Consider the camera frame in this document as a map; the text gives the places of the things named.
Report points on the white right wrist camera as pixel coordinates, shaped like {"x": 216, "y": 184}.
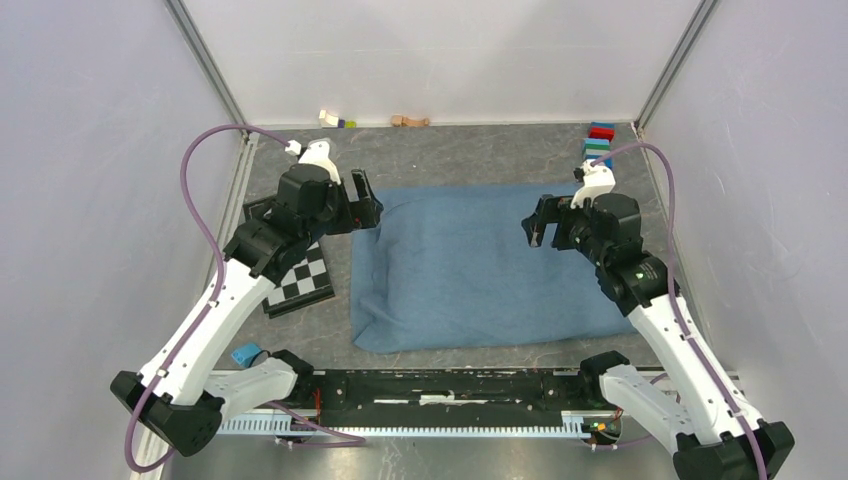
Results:
{"x": 594, "y": 180}

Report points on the small wooden toy piece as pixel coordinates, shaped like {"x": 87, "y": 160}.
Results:
{"x": 405, "y": 121}

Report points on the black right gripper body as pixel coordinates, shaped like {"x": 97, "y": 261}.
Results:
{"x": 574, "y": 231}

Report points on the black white checkerboard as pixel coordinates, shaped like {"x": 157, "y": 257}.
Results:
{"x": 305, "y": 284}

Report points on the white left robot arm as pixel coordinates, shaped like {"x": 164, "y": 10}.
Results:
{"x": 173, "y": 394}

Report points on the light blue toothed strip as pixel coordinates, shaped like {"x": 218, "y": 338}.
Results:
{"x": 282, "y": 425}

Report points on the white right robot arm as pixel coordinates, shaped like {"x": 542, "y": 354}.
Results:
{"x": 712, "y": 431}

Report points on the blue green white block stack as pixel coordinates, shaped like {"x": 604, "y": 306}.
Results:
{"x": 593, "y": 148}

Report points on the blue fabric pillowcase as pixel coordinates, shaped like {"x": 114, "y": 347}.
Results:
{"x": 450, "y": 267}

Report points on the small white coloured toy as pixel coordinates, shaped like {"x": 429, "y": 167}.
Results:
{"x": 329, "y": 120}

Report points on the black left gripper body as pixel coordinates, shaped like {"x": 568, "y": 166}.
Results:
{"x": 337, "y": 216}

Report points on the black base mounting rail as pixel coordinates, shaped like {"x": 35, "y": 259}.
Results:
{"x": 534, "y": 397}

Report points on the small light blue block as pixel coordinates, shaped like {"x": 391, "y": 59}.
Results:
{"x": 245, "y": 355}

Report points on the red and blue block stack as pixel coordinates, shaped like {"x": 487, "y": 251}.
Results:
{"x": 601, "y": 131}

